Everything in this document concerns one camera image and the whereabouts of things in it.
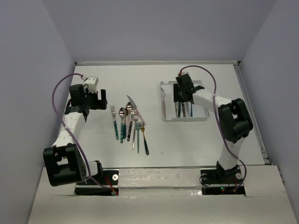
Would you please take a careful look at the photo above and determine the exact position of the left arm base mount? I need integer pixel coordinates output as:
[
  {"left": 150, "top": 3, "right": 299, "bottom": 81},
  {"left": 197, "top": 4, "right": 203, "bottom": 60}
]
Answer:
[{"left": 74, "top": 169, "right": 120, "bottom": 196}]

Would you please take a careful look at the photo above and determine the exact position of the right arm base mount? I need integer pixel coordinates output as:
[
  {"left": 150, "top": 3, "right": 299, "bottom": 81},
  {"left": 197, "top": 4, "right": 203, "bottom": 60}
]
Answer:
[{"left": 199, "top": 168, "right": 246, "bottom": 196}]

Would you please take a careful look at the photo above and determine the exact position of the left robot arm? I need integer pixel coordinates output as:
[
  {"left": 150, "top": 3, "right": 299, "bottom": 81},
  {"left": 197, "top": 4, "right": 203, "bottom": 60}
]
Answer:
[{"left": 43, "top": 83, "right": 107, "bottom": 187}]

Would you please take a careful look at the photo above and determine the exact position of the pink handled fork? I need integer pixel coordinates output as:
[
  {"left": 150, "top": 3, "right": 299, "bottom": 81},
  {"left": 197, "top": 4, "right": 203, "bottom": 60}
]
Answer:
[{"left": 160, "top": 87, "right": 166, "bottom": 118}]

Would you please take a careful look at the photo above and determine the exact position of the gold fork green handle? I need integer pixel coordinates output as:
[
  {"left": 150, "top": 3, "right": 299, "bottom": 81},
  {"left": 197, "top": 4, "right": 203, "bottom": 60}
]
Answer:
[{"left": 140, "top": 121, "right": 149, "bottom": 155}]

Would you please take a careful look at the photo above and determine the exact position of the teal handled spoon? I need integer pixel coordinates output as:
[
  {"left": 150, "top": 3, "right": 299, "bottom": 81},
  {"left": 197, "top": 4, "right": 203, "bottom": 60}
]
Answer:
[{"left": 119, "top": 107, "right": 126, "bottom": 143}]

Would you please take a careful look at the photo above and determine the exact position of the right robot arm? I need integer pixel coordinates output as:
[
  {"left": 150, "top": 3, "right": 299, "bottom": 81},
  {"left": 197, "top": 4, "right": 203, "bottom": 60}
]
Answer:
[{"left": 175, "top": 73, "right": 253, "bottom": 186}]

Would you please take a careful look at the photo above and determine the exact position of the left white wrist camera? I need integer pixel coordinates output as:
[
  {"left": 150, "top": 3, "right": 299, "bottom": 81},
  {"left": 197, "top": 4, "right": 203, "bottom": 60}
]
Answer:
[{"left": 83, "top": 77, "right": 99, "bottom": 93}]

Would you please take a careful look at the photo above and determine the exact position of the white compartment tray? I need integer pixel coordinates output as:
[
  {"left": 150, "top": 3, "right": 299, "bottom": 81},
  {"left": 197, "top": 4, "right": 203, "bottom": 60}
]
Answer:
[{"left": 160, "top": 81, "right": 209, "bottom": 122}]

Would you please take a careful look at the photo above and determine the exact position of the all silver fork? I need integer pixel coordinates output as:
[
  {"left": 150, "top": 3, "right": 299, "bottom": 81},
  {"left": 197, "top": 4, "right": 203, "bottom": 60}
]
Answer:
[{"left": 132, "top": 109, "right": 139, "bottom": 149}]

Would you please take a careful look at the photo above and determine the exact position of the pink handled spoon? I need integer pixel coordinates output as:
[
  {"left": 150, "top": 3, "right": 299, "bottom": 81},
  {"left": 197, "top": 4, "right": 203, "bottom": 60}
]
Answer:
[{"left": 125, "top": 102, "right": 133, "bottom": 141}]

